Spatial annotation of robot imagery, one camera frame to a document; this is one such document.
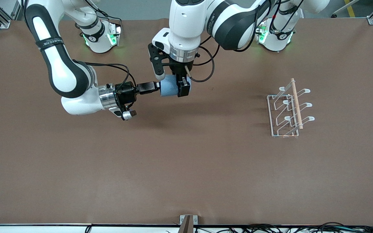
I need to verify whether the white rod with black foot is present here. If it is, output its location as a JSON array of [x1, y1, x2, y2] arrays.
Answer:
[[331, 0, 361, 18]]

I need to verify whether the light blue plastic cup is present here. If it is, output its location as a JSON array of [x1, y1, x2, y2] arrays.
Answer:
[[159, 74, 192, 98]]

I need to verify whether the dark brown bar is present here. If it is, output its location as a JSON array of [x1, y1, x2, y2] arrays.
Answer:
[[177, 215, 194, 233]]

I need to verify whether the brown table cover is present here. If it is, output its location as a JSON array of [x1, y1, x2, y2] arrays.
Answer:
[[0, 17, 373, 226]]

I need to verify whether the black cable bundle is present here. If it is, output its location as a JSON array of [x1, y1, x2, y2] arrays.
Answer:
[[193, 222, 373, 233]]

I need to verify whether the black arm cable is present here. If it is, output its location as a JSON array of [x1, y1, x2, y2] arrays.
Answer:
[[73, 60, 137, 88], [189, 36, 221, 83]]

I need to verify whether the white wire cup holder rack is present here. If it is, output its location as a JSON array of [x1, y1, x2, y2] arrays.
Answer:
[[266, 78, 316, 139]]

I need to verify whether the black right base cable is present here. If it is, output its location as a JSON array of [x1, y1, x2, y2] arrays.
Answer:
[[89, 6, 123, 31]]

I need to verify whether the grey metal bracket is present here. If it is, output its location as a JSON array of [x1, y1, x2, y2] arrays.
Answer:
[[179, 215, 198, 225]]

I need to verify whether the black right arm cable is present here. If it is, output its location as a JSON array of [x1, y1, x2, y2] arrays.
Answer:
[[73, 60, 137, 88]]

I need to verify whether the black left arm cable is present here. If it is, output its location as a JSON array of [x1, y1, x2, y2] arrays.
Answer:
[[189, 36, 221, 83]]

